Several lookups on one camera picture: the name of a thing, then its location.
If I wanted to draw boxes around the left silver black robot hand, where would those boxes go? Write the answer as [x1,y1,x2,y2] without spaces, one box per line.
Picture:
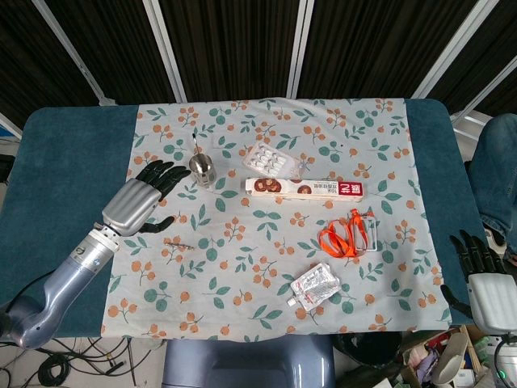
[100,159,192,238]

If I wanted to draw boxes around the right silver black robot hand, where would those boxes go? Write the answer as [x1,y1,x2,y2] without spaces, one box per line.
[439,230,517,336]

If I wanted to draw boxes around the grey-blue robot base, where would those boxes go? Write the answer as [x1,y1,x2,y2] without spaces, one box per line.
[161,335,337,388]

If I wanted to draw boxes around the teal fabric table cover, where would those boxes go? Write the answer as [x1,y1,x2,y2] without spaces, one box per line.
[0,98,489,339]

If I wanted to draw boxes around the white slipper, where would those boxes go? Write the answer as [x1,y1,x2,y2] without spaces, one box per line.
[431,331,470,386]

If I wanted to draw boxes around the stainless steel cup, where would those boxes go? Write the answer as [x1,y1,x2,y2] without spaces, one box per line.
[188,133,218,189]

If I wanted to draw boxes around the cardboard box with clutter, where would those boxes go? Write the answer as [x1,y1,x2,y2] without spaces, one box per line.
[397,324,498,388]

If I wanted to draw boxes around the person leg in jeans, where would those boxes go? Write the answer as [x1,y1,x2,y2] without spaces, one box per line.
[469,112,517,259]

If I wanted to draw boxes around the black bag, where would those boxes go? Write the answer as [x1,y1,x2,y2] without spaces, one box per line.
[332,330,406,369]

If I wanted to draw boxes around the floral leaf print tablecloth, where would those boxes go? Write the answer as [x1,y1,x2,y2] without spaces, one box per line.
[99,96,453,343]

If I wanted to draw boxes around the clear badge holder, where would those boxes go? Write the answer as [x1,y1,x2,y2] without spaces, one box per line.
[351,213,379,254]

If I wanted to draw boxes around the white pill blister pack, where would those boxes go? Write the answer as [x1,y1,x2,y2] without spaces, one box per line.
[242,141,293,178]

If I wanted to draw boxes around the silver spout pouch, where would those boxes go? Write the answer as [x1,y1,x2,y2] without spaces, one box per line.
[285,261,341,313]

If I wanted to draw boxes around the long white red box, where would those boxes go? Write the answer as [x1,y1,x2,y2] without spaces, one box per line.
[245,177,370,200]

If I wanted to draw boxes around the white partition frame post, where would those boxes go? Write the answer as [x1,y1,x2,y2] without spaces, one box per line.
[142,0,187,103]
[31,0,117,107]
[287,0,316,99]
[410,0,500,100]
[449,52,517,124]

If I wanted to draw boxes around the orange lanyard strap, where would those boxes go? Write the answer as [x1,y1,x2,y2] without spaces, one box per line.
[318,208,375,260]

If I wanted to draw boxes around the black floor cables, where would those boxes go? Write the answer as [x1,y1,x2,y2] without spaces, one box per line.
[0,336,163,388]

